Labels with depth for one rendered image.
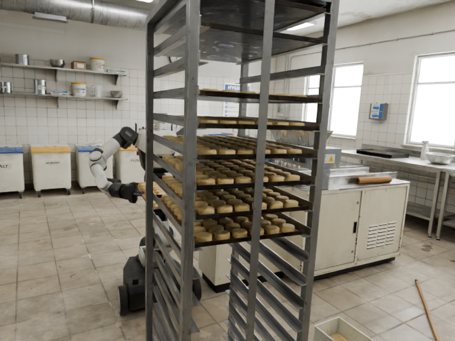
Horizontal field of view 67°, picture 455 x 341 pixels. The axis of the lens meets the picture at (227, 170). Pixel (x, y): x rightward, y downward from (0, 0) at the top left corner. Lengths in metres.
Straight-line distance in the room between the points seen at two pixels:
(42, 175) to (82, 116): 1.28
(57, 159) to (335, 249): 4.30
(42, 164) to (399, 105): 5.50
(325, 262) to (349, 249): 0.29
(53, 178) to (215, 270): 3.74
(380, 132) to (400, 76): 0.90
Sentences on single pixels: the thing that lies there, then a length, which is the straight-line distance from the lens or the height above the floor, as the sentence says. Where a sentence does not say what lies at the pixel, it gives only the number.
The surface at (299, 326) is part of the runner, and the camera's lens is 1.40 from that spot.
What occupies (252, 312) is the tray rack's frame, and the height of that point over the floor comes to 0.79.
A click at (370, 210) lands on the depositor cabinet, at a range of 3.40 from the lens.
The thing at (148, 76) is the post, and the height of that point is 1.58.
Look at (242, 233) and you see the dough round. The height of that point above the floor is 1.06.
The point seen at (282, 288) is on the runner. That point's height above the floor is 0.77.
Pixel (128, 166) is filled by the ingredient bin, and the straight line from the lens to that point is 6.09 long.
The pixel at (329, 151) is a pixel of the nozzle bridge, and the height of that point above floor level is 1.15.
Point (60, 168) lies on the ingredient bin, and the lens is 5.92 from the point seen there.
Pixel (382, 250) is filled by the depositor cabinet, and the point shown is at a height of 0.18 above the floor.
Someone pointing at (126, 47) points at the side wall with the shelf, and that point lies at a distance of 6.74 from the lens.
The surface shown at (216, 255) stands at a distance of 2.74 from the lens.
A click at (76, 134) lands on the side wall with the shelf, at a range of 6.53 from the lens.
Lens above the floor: 1.45
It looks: 10 degrees down
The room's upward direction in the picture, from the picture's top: 3 degrees clockwise
